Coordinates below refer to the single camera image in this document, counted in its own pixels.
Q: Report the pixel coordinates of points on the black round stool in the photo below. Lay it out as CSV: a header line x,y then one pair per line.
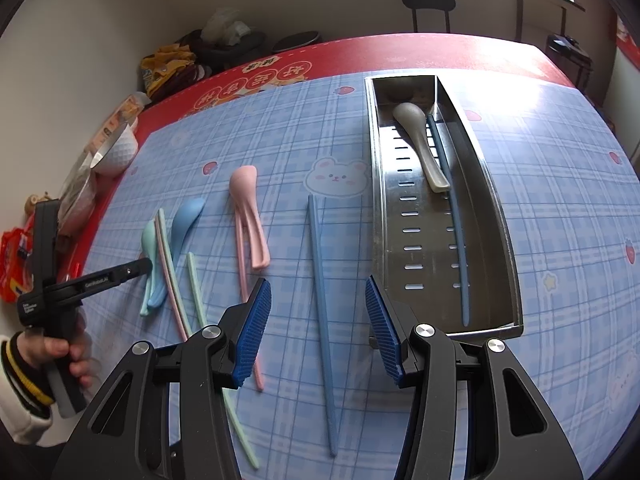
x,y
295,41

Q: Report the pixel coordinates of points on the red printed tablecloth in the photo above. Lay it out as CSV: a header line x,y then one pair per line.
x,y
450,55

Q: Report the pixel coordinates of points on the blue spoon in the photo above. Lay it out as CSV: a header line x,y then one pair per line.
x,y
187,212

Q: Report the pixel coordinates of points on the red snack packet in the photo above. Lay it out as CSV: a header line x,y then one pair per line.
x,y
12,265

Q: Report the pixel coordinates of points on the black device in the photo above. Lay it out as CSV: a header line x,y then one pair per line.
x,y
567,52

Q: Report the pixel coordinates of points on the dark cloth pile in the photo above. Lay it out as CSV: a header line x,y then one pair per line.
x,y
235,50

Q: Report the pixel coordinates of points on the person's left forearm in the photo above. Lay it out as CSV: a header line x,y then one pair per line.
x,y
20,395

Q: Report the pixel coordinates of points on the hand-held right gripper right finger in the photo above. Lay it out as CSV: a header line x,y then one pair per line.
x,y
382,330

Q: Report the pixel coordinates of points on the clear bag with brown contents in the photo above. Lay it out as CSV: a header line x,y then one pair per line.
x,y
77,200

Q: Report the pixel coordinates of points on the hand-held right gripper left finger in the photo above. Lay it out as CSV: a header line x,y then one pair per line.
x,y
252,335

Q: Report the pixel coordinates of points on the person's left hand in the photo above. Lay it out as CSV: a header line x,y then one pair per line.
x,y
40,350

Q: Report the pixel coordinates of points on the pink spoon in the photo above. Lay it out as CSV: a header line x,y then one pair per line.
x,y
243,182

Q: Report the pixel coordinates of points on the green chopstick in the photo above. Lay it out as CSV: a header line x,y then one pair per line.
x,y
172,265
196,290

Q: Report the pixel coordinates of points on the clear plastic bag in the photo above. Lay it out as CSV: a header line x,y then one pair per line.
x,y
225,25

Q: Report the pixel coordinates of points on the white bowl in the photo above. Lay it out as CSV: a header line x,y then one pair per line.
x,y
120,152

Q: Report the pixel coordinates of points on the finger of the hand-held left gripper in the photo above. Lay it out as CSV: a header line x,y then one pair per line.
x,y
100,280

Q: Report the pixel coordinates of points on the grey spoon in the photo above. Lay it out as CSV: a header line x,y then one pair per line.
x,y
425,150

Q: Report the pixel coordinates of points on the blue chopstick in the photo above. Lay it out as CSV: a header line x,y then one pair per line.
x,y
322,325
457,240

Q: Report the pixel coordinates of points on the pink chopstick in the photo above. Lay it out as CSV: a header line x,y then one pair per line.
x,y
243,275
170,285

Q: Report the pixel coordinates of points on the green spoon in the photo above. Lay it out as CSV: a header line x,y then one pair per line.
x,y
148,240

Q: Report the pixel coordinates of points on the yellow snack bag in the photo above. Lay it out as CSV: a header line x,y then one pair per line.
x,y
162,67

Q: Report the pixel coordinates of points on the orange white snack packet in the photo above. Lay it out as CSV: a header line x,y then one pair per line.
x,y
117,117

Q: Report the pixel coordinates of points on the blue plaid table mat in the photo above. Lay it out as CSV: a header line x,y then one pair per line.
x,y
550,210

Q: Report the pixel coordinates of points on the metal utensil tray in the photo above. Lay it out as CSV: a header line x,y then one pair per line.
x,y
430,260

